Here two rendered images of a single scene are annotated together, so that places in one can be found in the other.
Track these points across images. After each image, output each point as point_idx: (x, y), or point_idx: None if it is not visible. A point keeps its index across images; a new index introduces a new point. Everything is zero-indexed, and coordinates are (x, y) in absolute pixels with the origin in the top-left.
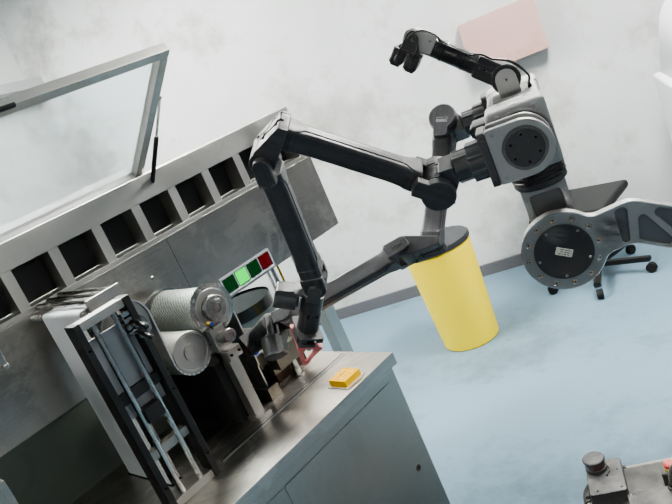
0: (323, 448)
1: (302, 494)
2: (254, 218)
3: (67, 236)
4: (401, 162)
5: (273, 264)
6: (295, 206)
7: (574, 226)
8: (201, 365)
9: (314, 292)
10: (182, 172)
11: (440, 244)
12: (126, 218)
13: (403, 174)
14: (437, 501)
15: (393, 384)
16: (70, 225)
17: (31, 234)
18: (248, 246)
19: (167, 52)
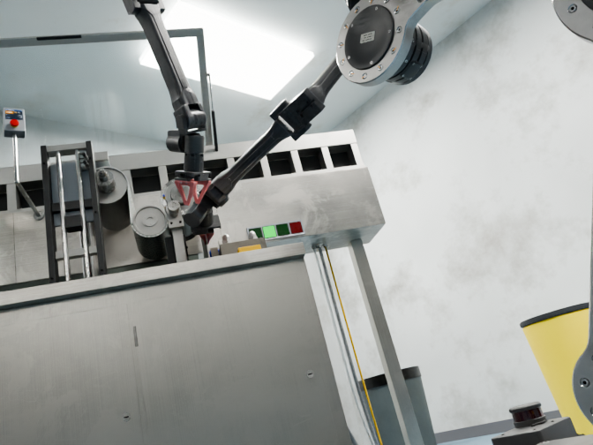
0: (189, 292)
1: (147, 320)
2: (296, 195)
3: (138, 166)
4: None
5: (303, 232)
6: (161, 37)
7: (373, 5)
8: (153, 232)
9: (178, 118)
10: (243, 150)
11: (309, 96)
12: None
13: None
14: (329, 427)
15: (302, 277)
16: (144, 160)
17: (116, 158)
18: (283, 213)
19: (201, 31)
